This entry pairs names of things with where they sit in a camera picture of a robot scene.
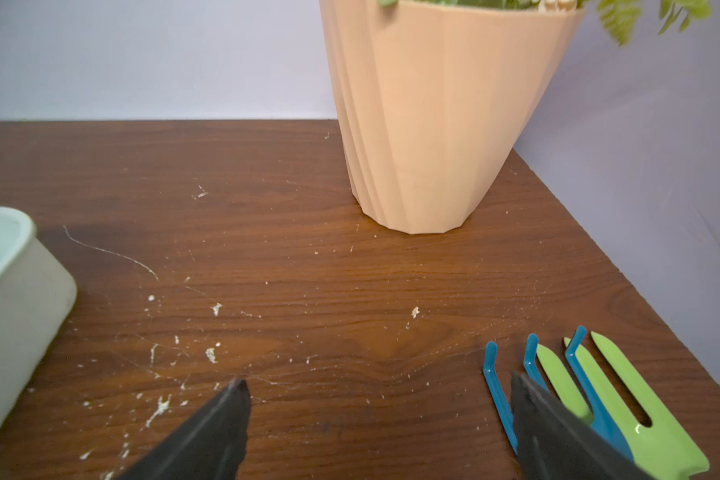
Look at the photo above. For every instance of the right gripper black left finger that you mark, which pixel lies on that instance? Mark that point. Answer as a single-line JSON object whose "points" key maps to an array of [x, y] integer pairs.
{"points": [[211, 444]]}

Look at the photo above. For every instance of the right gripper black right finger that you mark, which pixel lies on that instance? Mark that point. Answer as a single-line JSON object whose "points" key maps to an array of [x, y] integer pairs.
{"points": [[552, 443]]}

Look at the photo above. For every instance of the white storage tray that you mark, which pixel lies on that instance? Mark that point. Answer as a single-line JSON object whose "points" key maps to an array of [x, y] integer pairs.
{"points": [[37, 293]]}

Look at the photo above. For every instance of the peach ribbed flower pot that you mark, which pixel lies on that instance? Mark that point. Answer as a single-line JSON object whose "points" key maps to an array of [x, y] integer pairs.
{"points": [[432, 98]]}

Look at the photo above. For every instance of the green artificial flower plant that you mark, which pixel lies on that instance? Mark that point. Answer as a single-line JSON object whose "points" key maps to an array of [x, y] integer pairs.
{"points": [[617, 17]]}

